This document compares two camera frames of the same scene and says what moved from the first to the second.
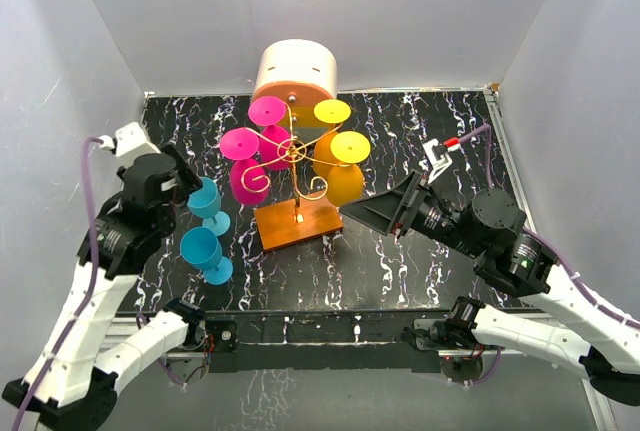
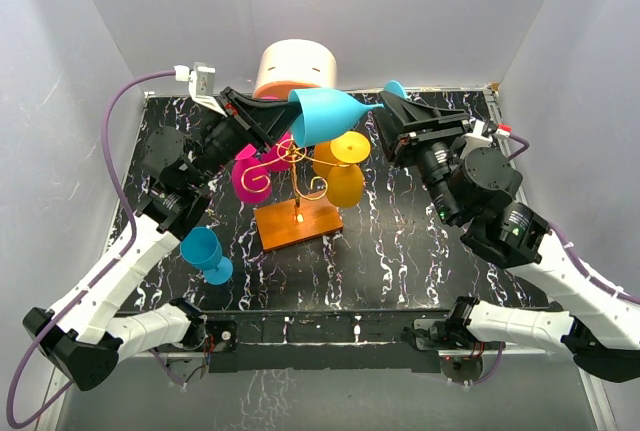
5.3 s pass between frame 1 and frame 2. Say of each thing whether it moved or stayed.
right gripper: moved
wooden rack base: stayed
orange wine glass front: stayed
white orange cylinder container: stayed
